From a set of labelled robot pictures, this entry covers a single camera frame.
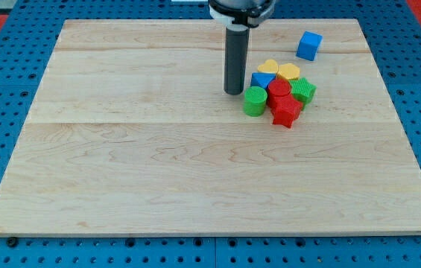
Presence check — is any blue triangle block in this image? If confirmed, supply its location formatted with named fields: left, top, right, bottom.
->
left=250, top=72, right=276, bottom=89

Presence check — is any yellow hexagon block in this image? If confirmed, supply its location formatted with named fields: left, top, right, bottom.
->
left=276, top=63, right=300, bottom=80

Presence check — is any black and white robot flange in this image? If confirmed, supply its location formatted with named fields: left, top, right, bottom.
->
left=208, top=0, right=276, bottom=28

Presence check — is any red star block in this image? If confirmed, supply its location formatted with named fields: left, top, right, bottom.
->
left=271, top=95, right=303, bottom=128

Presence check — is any blue cube block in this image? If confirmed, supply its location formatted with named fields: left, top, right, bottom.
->
left=296, top=31, right=323, bottom=61

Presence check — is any light wooden board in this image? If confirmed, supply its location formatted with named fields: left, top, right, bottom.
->
left=0, top=19, right=421, bottom=237

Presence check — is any yellow heart block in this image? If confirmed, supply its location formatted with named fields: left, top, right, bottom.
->
left=257, top=59, right=279, bottom=74

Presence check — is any red cylinder block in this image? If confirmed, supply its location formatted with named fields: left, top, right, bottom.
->
left=267, top=78, right=291, bottom=109

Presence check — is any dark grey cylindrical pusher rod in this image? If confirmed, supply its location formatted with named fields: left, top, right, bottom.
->
left=224, top=29, right=250, bottom=95

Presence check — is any green cylinder block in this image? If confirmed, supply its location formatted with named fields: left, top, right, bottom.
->
left=243, top=86, right=268, bottom=117

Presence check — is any green star block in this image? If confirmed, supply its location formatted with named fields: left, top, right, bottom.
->
left=289, top=77, right=317, bottom=109

